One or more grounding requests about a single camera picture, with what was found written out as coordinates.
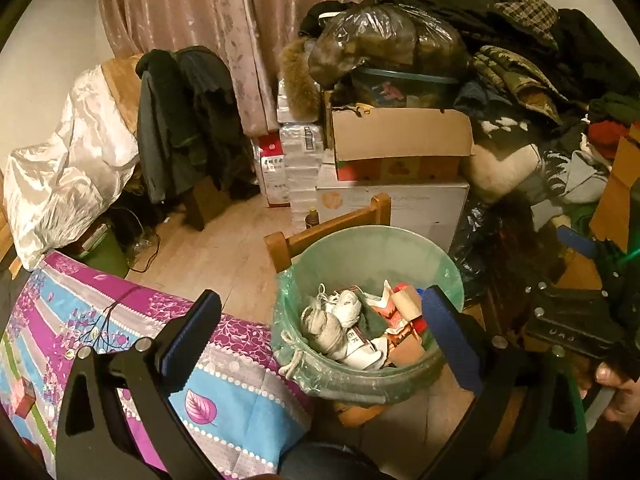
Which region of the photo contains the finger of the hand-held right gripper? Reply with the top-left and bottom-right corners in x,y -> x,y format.
556,225 -> 609,272

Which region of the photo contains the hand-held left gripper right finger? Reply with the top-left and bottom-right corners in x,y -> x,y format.
417,285 -> 588,480

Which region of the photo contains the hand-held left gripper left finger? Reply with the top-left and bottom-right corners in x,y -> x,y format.
55,289 -> 223,480

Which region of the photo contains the orange box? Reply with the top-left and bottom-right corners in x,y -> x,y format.
387,332 -> 426,369

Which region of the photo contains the dark green cloth roll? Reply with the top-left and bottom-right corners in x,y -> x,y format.
361,302 -> 394,334

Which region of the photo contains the white red paper box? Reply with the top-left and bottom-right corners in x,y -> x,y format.
342,327 -> 389,369

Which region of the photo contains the white sock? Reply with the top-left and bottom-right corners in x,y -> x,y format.
320,287 -> 362,329

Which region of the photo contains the grey sock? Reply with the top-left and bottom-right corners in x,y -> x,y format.
300,305 -> 354,360

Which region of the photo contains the trash bin with green liner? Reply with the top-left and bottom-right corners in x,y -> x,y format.
272,225 -> 465,407

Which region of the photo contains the person's right hand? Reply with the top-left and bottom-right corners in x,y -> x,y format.
595,365 -> 640,434

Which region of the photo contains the tall cardboard box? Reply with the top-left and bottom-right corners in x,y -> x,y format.
589,122 -> 640,257

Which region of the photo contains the grey hoodie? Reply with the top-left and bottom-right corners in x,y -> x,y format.
542,150 -> 612,207

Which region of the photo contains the floral striped blanket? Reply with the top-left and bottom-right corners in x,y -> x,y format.
0,252 -> 314,480

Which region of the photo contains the black plastic sheet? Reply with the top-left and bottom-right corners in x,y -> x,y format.
450,195 -> 532,282

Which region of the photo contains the cream cushion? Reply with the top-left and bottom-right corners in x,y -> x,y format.
467,130 -> 544,204

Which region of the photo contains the red garment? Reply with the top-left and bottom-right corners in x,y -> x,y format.
587,120 -> 634,161

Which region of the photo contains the green storage box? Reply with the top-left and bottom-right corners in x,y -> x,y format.
75,232 -> 132,279

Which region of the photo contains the wooden chair back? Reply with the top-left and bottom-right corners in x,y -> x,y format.
264,192 -> 393,274

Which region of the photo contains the brown chair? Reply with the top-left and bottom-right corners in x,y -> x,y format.
185,180 -> 234,232

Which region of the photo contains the white carton box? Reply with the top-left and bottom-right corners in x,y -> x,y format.
315,162 -> 472,257

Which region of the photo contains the person's leg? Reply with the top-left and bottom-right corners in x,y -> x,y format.
277,442 -> 387,480

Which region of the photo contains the camouflage jacket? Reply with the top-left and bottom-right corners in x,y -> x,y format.
472,45 -> 567,127

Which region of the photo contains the pink box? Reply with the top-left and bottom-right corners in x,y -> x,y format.
15,377 -> 37,419

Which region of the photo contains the red white carton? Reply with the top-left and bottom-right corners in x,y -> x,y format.
251,132 -> 292,209

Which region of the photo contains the brown cardboard box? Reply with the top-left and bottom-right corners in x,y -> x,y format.
329,105 -> 476,184

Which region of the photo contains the stack of white boxes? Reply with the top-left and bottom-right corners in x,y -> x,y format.
276,77 -> 327,227

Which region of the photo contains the white satin cover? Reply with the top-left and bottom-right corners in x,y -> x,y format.
2,65 -> 142,271

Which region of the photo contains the black jacket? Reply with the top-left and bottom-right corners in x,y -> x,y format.
136,49 -> 195,207

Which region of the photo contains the plaid garment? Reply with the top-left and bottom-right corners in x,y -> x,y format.
492,0 -> 559,49

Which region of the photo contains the plastic basin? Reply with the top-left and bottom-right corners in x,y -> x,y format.
350,65 -> 462,111

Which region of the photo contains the dark green jacket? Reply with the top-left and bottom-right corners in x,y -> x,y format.
177,46 -> 252,197

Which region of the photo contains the tan fleece blanket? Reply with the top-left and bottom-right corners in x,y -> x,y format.
102,55 -> 147,137

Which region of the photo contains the black plastic bag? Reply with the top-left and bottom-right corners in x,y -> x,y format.
306,2 -> 472,89

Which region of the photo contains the fur collar coat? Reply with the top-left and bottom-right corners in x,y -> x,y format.
277,37 -> 322,122

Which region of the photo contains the pink patterned curtain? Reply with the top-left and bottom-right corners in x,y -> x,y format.
100,0 -> 382,137

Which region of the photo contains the white rope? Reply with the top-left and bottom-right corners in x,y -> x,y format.
280,332 -> 307,377

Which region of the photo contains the black cable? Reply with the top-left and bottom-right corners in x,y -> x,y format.
125,209 -> 162,272

